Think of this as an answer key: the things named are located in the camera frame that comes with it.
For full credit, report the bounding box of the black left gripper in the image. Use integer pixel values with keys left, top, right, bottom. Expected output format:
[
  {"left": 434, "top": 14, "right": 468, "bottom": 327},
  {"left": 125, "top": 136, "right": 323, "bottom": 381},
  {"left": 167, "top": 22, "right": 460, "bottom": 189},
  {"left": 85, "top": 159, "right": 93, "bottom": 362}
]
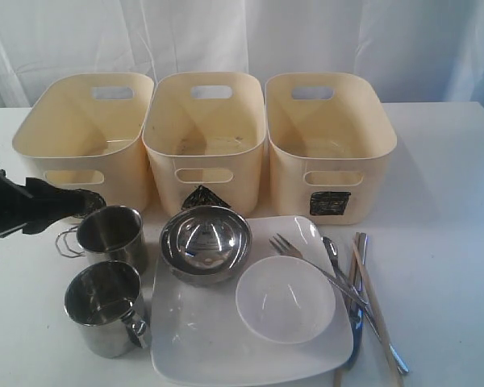
[{"left": 0, "top": 169, "right": 102, "bottom": 238}]

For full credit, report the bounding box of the steel mug with wire handle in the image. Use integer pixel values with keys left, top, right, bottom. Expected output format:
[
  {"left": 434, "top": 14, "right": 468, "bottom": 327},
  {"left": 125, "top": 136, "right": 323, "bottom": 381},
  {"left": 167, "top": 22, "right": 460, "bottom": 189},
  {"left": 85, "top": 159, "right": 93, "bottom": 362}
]
[{"left": 55, "top": 205, "right": 149, "bottom": 274}]

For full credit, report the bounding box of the stainless steel bowl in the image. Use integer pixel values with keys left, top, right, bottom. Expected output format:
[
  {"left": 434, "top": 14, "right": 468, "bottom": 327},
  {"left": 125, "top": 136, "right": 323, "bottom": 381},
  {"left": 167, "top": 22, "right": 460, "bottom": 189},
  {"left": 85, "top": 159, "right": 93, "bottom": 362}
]
[{"left": 160, "top": 206, "right": 252, "bottom": 287}]

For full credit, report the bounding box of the small white bowl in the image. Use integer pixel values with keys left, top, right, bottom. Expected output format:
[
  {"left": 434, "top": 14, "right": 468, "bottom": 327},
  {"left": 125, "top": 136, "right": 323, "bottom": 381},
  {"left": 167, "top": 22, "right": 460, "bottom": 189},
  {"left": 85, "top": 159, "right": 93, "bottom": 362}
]
[{"left": 235, "top": 256, "right": 336, "bottom": 344}]

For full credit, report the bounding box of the cream bin with circle mark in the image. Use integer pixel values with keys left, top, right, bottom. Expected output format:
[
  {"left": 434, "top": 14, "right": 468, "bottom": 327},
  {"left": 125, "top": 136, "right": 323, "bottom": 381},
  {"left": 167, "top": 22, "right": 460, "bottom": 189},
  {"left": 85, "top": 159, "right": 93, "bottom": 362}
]
[{"left": 12, "top": 73, "right": 154, "bottom": 211}]

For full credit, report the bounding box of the cream bin with triangle mark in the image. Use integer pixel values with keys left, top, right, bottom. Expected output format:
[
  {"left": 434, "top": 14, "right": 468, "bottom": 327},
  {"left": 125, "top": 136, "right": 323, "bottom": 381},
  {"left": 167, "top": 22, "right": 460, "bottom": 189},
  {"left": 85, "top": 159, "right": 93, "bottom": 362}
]
[{"left": 142, "top": 72, "right": 267, "bottom": 216}]

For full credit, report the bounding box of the white square plate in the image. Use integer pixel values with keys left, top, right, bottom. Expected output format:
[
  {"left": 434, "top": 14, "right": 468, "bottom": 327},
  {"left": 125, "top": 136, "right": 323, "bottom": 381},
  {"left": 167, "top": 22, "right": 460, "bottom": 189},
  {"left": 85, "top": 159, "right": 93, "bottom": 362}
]
[{"left": 151, "top": 216, "right": 353, "bottom": 386}]

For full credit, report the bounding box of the small steel fork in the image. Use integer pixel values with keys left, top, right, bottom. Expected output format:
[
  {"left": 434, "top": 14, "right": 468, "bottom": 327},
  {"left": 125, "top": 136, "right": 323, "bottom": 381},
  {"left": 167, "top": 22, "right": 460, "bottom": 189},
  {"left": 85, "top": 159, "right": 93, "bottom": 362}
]
[{"left": 269, "top": 233, "right": 369, "bottom": 312}]

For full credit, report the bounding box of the steel spoon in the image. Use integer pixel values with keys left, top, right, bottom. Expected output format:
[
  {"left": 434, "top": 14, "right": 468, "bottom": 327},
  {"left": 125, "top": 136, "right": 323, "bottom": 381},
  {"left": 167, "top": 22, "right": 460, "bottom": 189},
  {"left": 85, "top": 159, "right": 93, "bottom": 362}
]
[{"left": 322, "top": 236, "right": 410, "bottom": 376}]

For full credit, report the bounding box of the cream bin with square mark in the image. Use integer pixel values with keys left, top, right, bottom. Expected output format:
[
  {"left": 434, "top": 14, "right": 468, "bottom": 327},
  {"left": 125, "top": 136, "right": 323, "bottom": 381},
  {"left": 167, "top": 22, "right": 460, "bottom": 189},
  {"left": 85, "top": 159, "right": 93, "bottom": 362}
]
[{"left": 265, "top": 73, "right": 397, "bottom": 225}]

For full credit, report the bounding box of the wooden chopstick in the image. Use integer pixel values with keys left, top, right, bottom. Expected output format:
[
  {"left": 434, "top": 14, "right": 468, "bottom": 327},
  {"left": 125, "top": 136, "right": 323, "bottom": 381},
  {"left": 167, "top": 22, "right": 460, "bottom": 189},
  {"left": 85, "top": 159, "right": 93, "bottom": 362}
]
[
  {"left": 353, "top": 233, "right": 404, "bottom": 386},
  {"left": 333, "top": 254, "right": 362, "bottom": 386}
]

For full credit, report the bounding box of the steel knife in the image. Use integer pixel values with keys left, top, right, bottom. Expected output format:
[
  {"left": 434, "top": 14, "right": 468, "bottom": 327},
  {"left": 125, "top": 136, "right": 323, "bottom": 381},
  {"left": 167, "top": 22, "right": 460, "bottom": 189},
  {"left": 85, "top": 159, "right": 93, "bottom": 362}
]
[{"left": 344, "top": 232, "right": 368, "bottom": 370}]

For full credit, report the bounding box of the white curtain backdrop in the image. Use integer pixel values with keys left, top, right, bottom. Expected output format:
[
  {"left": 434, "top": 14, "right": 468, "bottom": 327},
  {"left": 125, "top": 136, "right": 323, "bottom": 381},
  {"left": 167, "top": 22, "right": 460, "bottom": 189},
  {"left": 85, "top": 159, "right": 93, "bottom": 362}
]
[{"left": 0, "top": 0, "right": 484, "bottom": 108}]

